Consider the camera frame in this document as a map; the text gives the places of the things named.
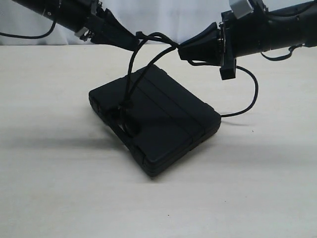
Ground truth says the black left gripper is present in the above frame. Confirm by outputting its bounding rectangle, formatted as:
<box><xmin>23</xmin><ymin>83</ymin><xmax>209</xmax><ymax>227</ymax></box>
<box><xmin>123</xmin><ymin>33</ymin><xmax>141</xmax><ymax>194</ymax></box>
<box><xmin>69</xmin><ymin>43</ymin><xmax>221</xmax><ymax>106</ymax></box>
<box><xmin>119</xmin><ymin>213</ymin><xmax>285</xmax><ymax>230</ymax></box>
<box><xmin>75</xmin><ymin>7</ymin><xmax>139</xmax><ymax>51</ymax></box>

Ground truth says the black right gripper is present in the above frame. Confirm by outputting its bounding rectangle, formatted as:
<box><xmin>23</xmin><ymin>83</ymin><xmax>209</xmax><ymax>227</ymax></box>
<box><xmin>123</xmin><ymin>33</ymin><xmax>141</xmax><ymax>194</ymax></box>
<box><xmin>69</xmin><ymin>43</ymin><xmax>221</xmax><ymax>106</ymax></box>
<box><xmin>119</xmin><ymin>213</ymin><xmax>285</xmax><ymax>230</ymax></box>
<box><xmin>178</xmin><ymin>11</ymin><xmax>236</xmax><ymax>80</ymax></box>

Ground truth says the black cord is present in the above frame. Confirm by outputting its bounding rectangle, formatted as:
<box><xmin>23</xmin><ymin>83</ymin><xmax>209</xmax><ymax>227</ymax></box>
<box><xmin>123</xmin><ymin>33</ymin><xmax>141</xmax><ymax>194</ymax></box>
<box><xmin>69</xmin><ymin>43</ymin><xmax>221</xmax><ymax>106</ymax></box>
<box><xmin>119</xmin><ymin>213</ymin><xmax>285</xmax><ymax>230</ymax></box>
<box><xmin>104</xmin><ymin>31</ymin><xmax>260</xmax><ymax>138</ymax></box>

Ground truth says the black plastic carrying case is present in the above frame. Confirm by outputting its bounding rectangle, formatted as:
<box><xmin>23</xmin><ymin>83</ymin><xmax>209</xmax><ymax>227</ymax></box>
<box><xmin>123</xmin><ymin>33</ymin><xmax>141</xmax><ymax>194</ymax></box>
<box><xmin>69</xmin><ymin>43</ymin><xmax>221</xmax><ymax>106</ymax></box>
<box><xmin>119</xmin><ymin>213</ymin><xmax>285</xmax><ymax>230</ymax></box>
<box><xmin>89</xmin><ymin>65</ymin><xmax>221</xmax><ymax>177</ymax></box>

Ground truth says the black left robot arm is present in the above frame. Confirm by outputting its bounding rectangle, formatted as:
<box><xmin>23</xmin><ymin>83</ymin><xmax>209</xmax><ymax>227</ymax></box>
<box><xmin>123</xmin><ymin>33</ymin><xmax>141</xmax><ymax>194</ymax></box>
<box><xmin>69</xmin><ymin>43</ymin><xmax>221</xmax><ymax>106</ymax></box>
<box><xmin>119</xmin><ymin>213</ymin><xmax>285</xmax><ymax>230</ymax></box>
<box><xmin>15</xmin><ymin>0</ymin><xmax>139</xmax><ymax>51</ymax></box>

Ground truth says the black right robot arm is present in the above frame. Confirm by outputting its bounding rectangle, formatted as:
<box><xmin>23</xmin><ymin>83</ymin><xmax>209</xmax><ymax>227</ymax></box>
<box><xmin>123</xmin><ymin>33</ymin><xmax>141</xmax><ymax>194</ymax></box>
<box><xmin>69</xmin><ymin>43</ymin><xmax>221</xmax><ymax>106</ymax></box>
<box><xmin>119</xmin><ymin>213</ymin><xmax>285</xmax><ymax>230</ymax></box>
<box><xmin>178</xmin><ymin>0</ymin><xmax>317</xmax><ymax>80</ymax></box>

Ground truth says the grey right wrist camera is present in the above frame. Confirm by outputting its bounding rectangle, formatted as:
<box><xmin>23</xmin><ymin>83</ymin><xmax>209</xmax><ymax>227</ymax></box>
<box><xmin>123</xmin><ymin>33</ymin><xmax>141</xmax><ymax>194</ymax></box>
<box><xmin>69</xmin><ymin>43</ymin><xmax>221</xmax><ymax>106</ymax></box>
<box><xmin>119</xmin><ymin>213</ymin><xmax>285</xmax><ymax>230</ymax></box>
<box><xmin>229</xmin><ymin>0</ymin><xmax>254</xmax><ymax>19</ymax></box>

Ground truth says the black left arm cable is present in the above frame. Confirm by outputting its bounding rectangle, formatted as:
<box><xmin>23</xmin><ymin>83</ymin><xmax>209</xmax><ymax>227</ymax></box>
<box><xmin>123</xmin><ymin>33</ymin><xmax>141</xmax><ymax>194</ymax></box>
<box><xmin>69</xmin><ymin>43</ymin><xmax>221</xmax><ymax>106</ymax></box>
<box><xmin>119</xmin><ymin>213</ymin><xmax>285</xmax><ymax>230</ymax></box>
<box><xmin>0</xmin><ymin>19</ymin><xmax>56</xmax><ymax>40</ymax></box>

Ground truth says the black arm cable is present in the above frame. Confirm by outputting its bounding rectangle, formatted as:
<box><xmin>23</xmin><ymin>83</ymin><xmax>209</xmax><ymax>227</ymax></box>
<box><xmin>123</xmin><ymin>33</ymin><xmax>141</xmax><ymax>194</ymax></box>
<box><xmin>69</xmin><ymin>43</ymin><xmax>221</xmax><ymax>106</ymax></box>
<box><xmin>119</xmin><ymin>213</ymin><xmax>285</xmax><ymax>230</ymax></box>
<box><xmin>0</xmin><ymin>19</ymin><xmax>56</xmax><ymax>40</ymax></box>
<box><xmin>260</xmin><ymin>44</ymin><xmax>304</xmax><ymax>61</ymax></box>

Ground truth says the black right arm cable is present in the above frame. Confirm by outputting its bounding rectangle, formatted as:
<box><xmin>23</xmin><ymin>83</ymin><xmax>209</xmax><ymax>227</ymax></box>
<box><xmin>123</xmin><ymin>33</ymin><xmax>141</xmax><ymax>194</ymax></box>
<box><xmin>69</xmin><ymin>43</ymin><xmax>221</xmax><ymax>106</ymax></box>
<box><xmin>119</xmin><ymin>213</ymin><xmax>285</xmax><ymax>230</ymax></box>
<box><xmin>260</xmin><ymin>44</ymin><xmax>304</xmax><ymax>61</ymax></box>

